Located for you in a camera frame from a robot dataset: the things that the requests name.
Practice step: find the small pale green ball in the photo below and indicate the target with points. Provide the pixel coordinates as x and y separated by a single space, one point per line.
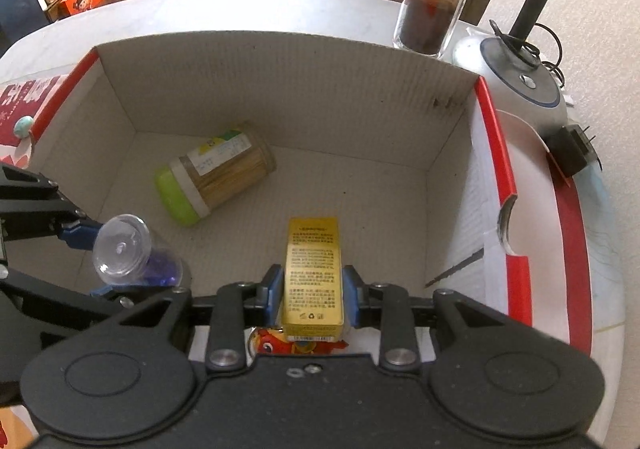
22 125

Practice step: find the clear purple plastic cup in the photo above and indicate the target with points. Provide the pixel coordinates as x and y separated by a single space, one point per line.
120 249

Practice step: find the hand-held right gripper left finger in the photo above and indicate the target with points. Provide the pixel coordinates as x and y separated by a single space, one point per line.
273 291

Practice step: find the grey gooseneck desk lamp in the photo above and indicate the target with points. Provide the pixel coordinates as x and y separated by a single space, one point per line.
520 74

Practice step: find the orange fish print packet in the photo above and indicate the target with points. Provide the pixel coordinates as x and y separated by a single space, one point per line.
267 343

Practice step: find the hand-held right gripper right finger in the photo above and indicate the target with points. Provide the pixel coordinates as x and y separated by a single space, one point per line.
352 298

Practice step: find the red white printed table mat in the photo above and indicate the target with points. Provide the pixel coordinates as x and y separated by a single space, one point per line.
22 99

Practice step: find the gold rectangular box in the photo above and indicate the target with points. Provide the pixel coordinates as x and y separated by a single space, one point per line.
312 274

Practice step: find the dark flat panel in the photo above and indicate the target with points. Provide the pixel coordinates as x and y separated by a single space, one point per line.
20 4

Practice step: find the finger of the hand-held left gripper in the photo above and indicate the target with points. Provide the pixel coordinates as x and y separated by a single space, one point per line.
80 233
106 290

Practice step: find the toothpick jar with green lid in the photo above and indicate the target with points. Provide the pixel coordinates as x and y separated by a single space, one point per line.
225 169

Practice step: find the white and red cardboard box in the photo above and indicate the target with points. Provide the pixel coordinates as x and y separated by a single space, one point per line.
300 129

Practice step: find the black power adapter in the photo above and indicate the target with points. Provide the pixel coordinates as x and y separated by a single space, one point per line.
570 149

